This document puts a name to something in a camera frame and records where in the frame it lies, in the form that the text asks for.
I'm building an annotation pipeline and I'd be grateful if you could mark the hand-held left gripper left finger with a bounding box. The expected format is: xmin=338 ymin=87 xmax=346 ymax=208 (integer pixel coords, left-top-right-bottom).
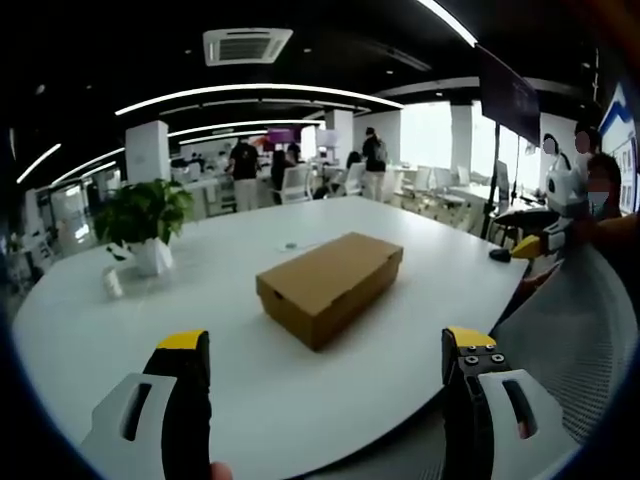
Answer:
xmin=79 ymin=329 xmax=214 ymax=480

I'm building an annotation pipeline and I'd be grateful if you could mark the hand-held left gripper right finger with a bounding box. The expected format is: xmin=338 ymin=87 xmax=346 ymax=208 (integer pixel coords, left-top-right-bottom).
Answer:
xmin=441 ymin=326 xmax=582 ymax=480

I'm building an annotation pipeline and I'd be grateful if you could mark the brown cardboard shoe box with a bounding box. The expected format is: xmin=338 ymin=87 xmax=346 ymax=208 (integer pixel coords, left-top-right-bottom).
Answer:
xmin=255 ymin=231 xmax=405 ymax=353

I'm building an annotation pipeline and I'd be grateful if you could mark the black round table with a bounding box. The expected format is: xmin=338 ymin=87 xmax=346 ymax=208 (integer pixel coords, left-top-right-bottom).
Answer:
xmin=491 ymin=208 xmax=559 ymax=249

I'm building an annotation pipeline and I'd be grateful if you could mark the person's head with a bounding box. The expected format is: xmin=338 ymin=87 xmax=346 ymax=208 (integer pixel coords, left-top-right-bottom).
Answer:
xmin=586 ymin=152 xmax=624 ymax=217

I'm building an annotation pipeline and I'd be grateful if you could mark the black stand pole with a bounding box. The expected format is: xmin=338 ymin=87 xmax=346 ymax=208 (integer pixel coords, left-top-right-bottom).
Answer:
xmin=480 ymin=121 xmax=502 ymax=239

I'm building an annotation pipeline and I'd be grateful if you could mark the grey mesh office chair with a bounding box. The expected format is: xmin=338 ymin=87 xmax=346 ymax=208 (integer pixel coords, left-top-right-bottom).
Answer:
xmin=309 ymin=243 xmax=634 ymax=480

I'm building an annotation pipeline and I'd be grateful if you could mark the green potted plant white pot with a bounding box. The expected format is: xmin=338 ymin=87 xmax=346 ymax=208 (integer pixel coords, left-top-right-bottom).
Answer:
xmin=93 ymin=177 xmax=196 ymax=279

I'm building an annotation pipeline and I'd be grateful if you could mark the white office chair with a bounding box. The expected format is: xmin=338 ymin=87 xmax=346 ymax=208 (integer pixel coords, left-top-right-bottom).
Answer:
xmin=342 ymin=161 xmax=367 ymax=197
xmin=278 ymin=163 xmax=312 ymax=204

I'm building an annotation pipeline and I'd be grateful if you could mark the long ceiling strip light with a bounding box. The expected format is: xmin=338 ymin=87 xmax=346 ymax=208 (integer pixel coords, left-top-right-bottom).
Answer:
xmin=416 ymin=0 xmax=479 ymax=48
xmin=15 ymin=142 xmax=63 ymax=185
xmin=114 ymin=82 xmax=405 ymax=118

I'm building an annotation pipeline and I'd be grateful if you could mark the white pillar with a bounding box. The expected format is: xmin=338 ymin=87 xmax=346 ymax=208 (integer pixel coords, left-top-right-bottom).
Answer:
xmin=124 ymin=119 xmax=172 ymax=184

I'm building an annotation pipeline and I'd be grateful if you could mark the purple sign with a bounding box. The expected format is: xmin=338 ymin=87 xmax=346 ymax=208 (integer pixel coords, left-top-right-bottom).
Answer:
xmin=266 ymin=126 xmax=302 ymax=147

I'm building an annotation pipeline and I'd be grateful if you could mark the ceiling air conditioner unit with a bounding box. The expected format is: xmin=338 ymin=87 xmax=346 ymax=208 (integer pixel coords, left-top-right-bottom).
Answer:
xmin=202 ymin=27 xmax=295 ymax=68

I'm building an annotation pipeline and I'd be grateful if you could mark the small round disc with cable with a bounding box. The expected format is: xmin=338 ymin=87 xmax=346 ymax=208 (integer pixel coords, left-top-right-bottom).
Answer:
xmin=273 ymin=240 xmax=321 ymax=253

